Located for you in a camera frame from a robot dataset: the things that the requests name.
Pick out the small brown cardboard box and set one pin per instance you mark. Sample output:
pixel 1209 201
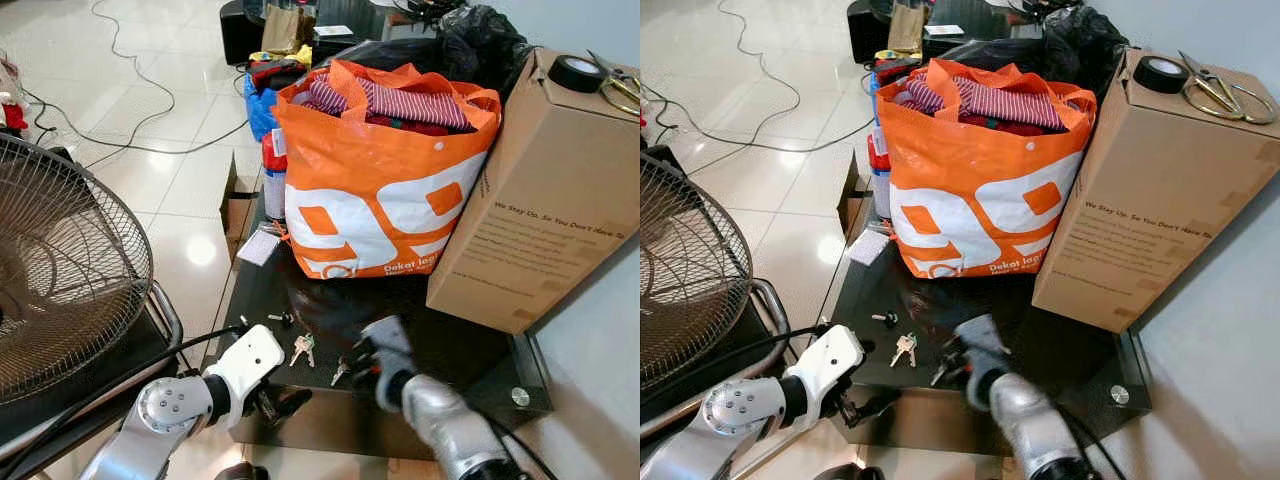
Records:
pixel 852 205
pixel 238 210

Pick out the red white toy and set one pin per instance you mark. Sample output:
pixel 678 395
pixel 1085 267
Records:
pixel 12 110

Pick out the red white bottle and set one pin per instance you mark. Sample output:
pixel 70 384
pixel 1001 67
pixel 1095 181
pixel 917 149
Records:
pixel 879 170
pixel 274 170

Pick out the black tape roll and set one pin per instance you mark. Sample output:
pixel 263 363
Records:
pixel 575 75
pixel 1160 75

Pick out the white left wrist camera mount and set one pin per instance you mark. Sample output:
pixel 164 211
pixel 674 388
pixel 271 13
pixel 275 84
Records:
pixel 250 360
pixel 832 358

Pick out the black chrome-frame chair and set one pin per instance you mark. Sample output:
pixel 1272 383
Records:
pixel 765 330
pixel 150 340

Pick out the red white striped cloth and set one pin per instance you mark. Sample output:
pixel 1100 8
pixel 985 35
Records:
pixel 1010 100
pixel 410 102

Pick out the black box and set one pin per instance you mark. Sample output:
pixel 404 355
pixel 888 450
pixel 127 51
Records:
pixel 865 30
pixel 240 30

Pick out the dark red cloth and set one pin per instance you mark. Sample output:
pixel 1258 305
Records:
pixel 1005 124
pixel 410 125

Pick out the black glass table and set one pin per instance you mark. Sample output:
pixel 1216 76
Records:
pixel 450 360
pixel 1060 355

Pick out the blue bag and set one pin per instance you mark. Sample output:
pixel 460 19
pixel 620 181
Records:
pixel 876 100
pixel 262 110

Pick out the single silver key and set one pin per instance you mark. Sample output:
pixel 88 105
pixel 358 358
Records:
pixel 940 373
pixel 340 373

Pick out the small black-headed key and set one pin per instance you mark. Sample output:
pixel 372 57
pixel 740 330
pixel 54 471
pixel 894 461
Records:
pixel 282 320
pixel 886 319

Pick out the white card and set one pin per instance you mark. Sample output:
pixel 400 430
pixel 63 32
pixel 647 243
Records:
pixel 868 247
pixel 259 247

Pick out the silver key bunch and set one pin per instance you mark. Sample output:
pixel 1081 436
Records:
pixel 302 350
pixel 904 349

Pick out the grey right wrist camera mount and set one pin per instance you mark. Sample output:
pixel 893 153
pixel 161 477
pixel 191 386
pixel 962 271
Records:
pixel 390 345
pixel 985 342

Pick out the black rubbish bag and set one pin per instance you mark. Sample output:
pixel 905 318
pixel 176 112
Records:
pixel 480 45
pixel 1085 45

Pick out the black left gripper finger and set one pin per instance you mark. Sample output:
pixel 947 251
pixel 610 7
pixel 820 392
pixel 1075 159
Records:
pixel 292 400
pixel 884 400

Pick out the orange white shopping bag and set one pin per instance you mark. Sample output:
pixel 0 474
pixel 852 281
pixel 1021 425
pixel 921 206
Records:
pixel 370 190
pixel 975 190

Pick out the tall printed cardboard box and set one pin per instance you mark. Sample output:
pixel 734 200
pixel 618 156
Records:
pixel 1150 200
pixel 540 200

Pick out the brown paper bag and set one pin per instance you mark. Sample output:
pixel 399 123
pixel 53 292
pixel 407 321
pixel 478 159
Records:
pixel 907 28
pixel 285 30

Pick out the grey robot leg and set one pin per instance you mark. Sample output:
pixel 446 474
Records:
pixel 850 473
pixel 240 472

